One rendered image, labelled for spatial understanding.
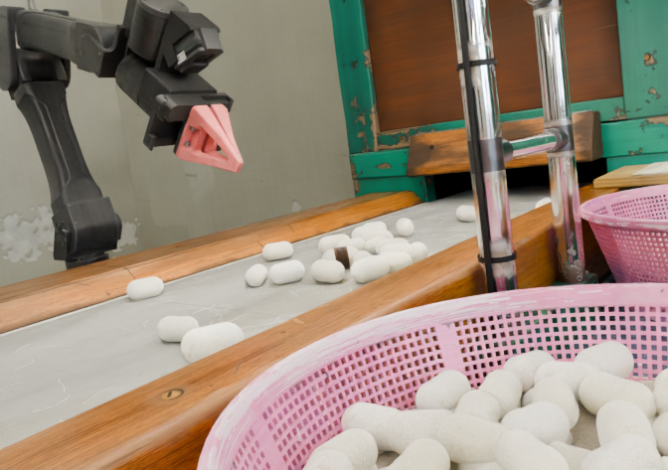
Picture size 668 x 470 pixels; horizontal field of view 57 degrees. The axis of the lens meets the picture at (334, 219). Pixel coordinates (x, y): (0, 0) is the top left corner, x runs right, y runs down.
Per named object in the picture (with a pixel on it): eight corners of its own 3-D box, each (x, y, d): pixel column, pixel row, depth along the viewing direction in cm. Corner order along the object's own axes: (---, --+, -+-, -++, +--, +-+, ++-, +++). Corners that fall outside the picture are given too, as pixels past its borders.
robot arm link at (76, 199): (123, 236, 91) (54, 41, 95) (80, 246, 86) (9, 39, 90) (106, 249, 95) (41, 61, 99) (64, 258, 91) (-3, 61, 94)
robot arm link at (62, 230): (120, 211, 93) (102, 212, 97) (63, 222, 87) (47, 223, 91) (127, 251, 94) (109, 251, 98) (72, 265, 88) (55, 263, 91)
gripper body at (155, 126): (238, 100, 72) (200, 69, 75) (166, 103, 64) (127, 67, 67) (221, 146, 75) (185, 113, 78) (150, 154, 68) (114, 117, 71)
